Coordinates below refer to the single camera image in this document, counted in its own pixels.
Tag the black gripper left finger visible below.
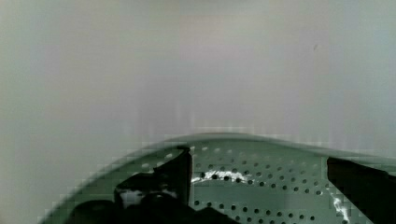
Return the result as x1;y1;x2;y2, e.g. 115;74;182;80
66;147;239;224

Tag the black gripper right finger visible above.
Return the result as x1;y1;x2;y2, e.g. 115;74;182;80
327;158;396;224

